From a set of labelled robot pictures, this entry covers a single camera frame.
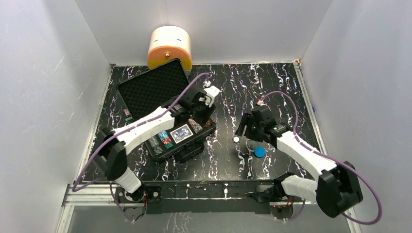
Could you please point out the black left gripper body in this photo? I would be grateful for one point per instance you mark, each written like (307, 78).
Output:
(199, 107)

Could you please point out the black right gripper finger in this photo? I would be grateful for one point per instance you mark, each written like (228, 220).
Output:
(246, 125)
(252, 136)

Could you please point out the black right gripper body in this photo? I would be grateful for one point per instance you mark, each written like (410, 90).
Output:
(256, 126)

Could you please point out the red yellow poker chip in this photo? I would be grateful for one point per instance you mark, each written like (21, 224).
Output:
(208, 124)

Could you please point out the blue poker card deck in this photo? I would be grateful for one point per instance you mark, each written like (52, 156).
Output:
(182, 133)

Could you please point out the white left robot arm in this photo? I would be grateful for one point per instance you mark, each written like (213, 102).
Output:
(115, 145)

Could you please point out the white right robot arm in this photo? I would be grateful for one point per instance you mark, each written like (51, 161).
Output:
(335, 188)

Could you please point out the black poker set case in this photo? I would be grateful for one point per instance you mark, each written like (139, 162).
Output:
(149, 90)

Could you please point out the clear acrylic dealer button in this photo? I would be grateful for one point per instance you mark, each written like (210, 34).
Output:
(251, 145)

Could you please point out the blue round button chip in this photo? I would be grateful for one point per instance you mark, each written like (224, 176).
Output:
(259, 152)

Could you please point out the orange blue chip stack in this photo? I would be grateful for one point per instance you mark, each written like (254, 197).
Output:
(196, 126)

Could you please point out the small red green object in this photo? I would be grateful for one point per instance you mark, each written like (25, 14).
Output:
(127, 115)

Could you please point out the white and orange cylinder box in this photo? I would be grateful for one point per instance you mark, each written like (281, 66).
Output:
(168, 43)

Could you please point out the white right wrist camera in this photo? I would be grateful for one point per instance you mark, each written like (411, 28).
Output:
(260, 102)

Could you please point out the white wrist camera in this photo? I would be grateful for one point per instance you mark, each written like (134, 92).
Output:
(260, 102)
(212, 93)

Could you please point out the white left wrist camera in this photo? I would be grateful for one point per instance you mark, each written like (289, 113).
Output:
(212, 93)

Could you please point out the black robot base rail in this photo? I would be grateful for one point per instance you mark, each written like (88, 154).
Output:
(209, 196)

